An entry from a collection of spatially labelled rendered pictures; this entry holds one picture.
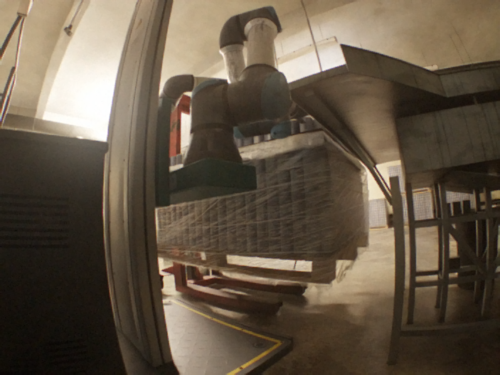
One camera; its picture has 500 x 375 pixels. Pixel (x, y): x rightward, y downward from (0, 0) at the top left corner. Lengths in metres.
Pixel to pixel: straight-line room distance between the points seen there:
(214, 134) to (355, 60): 0.47
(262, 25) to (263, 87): 0.34
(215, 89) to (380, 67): 0.51
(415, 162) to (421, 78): 0.31
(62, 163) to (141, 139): 0.24
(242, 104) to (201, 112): 0.10
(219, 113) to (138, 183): 0.26
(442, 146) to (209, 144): 0.82
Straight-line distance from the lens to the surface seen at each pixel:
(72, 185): 0.44
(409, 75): 0.90
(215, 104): 0.59
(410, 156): 0.98
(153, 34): 0.80
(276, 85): 0.55
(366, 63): 0.78
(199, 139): 0.57
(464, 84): 1.09
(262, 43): 0.75
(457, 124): 1.04
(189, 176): 0.54
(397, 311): 1.06
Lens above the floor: 0.69
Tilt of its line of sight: 8 degrees up
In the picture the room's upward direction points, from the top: 4 degrees counter-clockwise
